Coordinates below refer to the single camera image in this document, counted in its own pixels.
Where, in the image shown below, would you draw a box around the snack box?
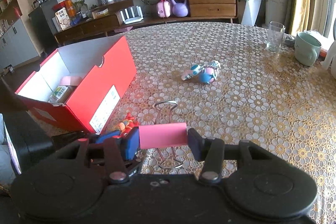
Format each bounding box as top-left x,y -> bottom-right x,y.
55,7 -> 71,31

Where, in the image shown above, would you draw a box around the wall shelving unit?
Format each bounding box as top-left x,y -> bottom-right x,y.
1,0 -> 45,70

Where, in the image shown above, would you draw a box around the black cabinet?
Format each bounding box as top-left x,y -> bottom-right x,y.
29,0 -> 59,54

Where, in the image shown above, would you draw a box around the orange red small toy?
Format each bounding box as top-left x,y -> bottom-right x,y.
116,113 -> 139,136

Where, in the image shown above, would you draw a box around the spice jar green lid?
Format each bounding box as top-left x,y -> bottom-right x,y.
49,85 -> 75,103

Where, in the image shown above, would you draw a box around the green ceramic mug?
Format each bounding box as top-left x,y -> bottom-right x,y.
294,32 -> 321,67

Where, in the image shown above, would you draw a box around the clear drinking glass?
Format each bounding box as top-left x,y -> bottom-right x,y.
266,21 -> 285,52

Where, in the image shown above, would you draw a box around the white lidded pitcher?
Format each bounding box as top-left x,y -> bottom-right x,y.
321,40 -> 336,70

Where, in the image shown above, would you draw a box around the purple kettlebell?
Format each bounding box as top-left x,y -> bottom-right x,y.
171,0 -> 189,18

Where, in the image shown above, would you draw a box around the wooden tv console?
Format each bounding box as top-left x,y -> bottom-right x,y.
55,0 -> 238,45

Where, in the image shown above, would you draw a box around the lace tablecloth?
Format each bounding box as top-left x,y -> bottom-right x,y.
28,21 -> 336,224

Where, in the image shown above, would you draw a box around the white wifi router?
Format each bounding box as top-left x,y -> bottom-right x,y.
120,6 -> 143,24

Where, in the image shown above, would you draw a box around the pink plastic bowl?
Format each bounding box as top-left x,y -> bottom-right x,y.
59,76 -> 83,86

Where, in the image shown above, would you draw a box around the red cardboard shoe box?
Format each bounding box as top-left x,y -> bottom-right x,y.
15,35 -> 137,134

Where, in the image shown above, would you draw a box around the blue cartoon keychain figures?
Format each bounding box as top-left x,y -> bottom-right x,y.
181,60 -> 221,84

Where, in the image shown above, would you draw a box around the pink toy case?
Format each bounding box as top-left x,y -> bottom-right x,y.
156,0 -> 171,18

